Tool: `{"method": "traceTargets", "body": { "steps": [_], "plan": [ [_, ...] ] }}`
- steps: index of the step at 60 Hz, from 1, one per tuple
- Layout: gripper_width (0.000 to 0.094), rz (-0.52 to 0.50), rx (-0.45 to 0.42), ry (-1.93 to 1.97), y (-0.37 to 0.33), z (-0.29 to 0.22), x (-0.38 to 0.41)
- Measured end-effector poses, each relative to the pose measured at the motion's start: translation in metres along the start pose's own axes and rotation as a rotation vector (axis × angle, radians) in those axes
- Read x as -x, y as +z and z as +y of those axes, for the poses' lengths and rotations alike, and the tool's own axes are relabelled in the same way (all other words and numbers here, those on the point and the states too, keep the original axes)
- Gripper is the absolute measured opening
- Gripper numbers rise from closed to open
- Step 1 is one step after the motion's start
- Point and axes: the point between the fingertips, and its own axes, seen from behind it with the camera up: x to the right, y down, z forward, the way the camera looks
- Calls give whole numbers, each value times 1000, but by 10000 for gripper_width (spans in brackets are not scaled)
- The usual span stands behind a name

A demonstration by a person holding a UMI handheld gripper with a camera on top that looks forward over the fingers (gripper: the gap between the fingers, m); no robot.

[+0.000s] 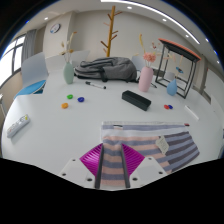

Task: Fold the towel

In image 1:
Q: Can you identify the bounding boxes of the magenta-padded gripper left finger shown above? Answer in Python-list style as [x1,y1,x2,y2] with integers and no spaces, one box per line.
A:
[59,143,105,190]

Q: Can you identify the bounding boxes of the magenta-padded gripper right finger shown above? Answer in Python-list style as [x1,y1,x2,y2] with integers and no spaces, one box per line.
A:
[120,143,168,190]

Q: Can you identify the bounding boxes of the pink and grey striped towel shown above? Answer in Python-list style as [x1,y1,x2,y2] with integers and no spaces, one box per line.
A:
[100,120,201,191]

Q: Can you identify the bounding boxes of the black rectangular case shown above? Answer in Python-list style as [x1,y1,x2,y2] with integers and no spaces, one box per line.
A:
[121,89,152,112]

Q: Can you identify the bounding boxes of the black marker pen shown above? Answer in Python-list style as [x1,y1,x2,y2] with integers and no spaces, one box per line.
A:
[84,80,107,90]

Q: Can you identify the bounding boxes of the white flat bar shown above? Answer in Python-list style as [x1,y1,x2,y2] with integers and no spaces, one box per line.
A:
[184,105,200,121]

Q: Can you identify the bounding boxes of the white remote control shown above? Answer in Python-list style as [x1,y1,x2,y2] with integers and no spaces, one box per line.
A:
[6,113,31,139]

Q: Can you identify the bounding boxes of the blue vase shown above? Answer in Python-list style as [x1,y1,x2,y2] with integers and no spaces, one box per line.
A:
[166,78,178,97]

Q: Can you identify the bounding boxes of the pink vase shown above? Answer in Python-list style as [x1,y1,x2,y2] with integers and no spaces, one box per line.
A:
[138,65,154,93]

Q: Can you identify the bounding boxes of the grey backpack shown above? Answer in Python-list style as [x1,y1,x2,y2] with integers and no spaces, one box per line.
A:
[73,56,139,84]

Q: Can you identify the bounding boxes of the white plastic chair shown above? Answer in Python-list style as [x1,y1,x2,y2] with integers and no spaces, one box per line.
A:
[131,54,148,73]

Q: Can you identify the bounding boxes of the pink flower bouquet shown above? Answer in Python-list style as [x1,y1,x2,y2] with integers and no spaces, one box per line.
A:
[138,33,161,68]

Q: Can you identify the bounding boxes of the dried pale stems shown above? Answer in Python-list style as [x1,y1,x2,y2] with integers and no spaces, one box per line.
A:
[168,49,188,81]

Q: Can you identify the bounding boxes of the dried beige stems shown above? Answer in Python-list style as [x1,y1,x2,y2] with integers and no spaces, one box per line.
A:
[59,31,78,64]

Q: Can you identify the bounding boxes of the window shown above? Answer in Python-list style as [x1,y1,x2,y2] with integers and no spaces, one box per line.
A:
[0,34,27,88]

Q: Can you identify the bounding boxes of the grey curtain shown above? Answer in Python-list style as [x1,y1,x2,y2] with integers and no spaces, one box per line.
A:
[21,29,38,66]

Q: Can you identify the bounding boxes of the wooden coat stand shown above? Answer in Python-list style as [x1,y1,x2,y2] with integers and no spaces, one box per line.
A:
[100,5,123,58]

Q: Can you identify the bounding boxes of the ceiling lights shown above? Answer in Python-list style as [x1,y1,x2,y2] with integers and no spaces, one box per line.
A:
[43,0,214,46]

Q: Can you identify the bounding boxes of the orange-topped black frame stand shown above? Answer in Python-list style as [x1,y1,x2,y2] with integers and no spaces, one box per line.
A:
[154,37,203,100]

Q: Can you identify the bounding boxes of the round wall clock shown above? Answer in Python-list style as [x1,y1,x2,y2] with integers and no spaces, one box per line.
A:
[49,23,62,35]

